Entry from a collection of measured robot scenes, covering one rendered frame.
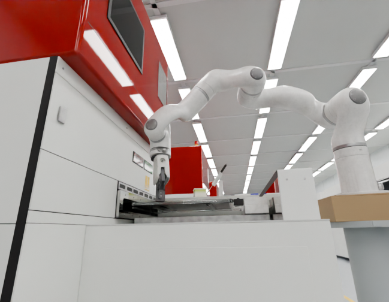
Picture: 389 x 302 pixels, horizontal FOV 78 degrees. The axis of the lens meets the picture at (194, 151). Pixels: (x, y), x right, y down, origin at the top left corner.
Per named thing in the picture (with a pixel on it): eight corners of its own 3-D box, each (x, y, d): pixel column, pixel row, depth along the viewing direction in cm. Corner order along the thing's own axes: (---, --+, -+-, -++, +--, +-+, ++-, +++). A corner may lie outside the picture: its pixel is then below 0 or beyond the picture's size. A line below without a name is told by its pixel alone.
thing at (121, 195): (114, 217, 83) (116, 189, 86) (154, 222, 124) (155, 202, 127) (118, 217, 82) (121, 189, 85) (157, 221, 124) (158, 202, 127)
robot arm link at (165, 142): (166, 144, 92) (172, 154, 100) (166, 115, 98) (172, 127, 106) (145, 147, 93) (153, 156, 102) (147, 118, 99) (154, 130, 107)
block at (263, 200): (244, 205, 84) (243, 196, 85) (244, 206, 88) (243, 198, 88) (268, 204, 83) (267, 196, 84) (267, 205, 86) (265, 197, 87)
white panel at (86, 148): (15, 223, 48) (50, 56, 60) (151, 227, 124) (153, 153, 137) (29, 222, 47) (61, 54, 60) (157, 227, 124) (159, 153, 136)
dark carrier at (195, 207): (135, 205, 89) (135, 203, 89) (162, 211, 122) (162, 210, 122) (228, 201, 84) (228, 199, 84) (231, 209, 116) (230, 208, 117)
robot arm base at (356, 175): (383, 196, 97) (371, 152, 103) (400, 191, 81) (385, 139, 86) (329, 200, 104) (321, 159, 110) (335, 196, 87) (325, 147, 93)
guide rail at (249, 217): (133, 226, 91) (134, 217, 92) (135, 226, 93) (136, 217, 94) (270, 223, 84) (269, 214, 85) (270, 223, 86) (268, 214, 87)
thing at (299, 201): (283, 220, 64) (277, 169, 68) (262, 225, 115) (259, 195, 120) (321, 220, 62) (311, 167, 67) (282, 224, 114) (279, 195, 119)
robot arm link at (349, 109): (355, 153, 104) (342, 103, 111) (388, 139, 86) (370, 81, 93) (326, 154, 104) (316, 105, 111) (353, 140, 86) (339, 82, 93)
